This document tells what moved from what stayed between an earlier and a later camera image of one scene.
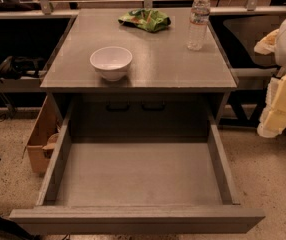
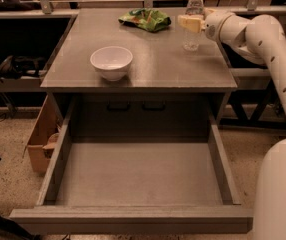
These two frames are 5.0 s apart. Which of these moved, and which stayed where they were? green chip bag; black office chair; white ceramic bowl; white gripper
Moved: white gripper
Stayed: white ceramic bowl; black office chair; green chip bag
